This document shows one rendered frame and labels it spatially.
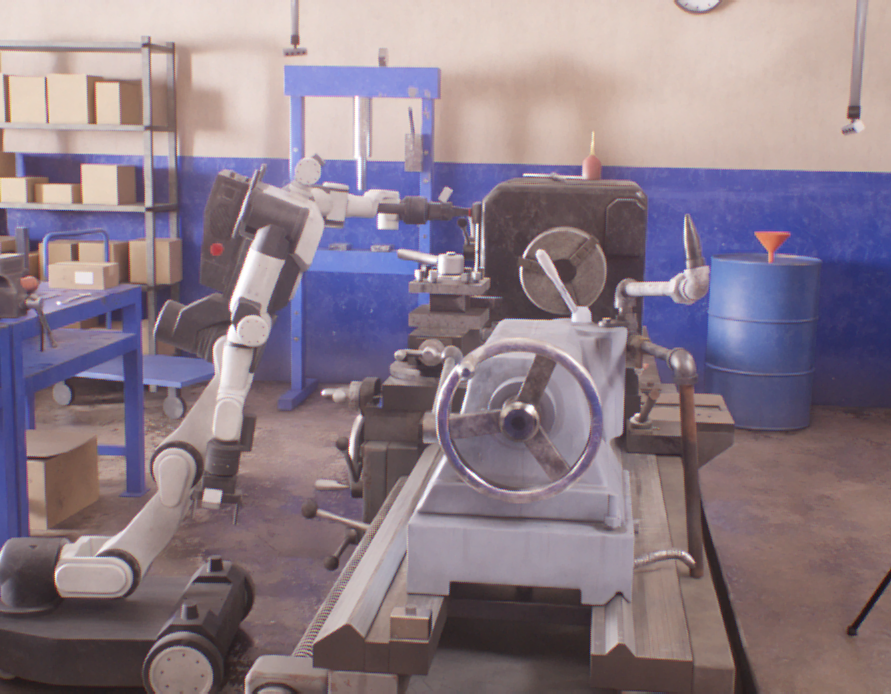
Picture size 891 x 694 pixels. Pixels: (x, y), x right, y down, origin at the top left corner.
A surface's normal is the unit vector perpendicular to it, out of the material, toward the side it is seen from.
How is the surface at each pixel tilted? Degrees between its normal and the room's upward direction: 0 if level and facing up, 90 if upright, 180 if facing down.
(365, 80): 90
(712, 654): 0
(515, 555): 90
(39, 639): 90
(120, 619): 0
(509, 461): 90
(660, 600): 0
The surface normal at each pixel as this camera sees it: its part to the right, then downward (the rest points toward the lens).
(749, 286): -0.48, 0.14
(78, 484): 0.98, 0.05
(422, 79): -0.11, 0.16
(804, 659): 0.02, -0.99
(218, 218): 0.11, 0.20
